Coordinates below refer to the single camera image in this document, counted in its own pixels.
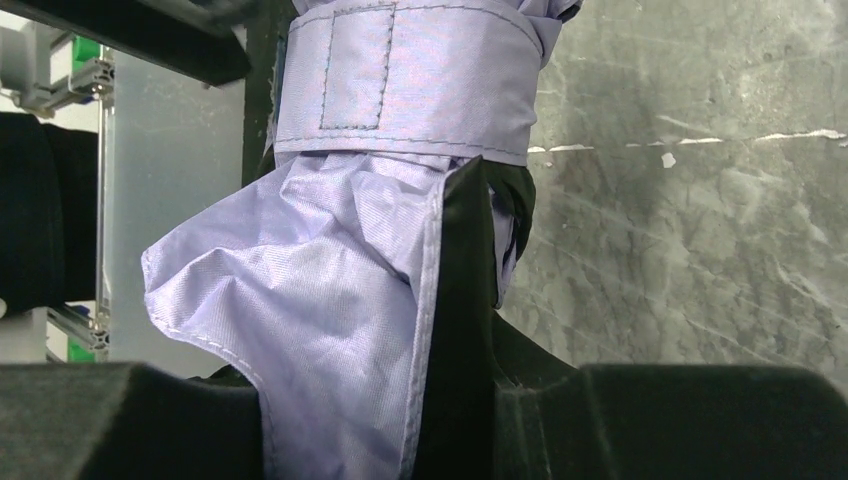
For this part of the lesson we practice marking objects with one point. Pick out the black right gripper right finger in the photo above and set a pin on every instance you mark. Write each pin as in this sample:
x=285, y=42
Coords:
x=498, y=406

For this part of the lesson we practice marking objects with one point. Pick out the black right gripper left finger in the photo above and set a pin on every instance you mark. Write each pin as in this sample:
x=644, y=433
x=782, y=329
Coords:
x=127, y=421

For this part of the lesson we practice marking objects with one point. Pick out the lilac folding umbrella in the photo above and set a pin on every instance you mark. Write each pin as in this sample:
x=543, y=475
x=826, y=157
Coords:
x=356, y=284

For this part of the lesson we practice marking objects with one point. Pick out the aluminium frame rail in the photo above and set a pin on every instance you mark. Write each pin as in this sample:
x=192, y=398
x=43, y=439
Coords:
x=50, y=197

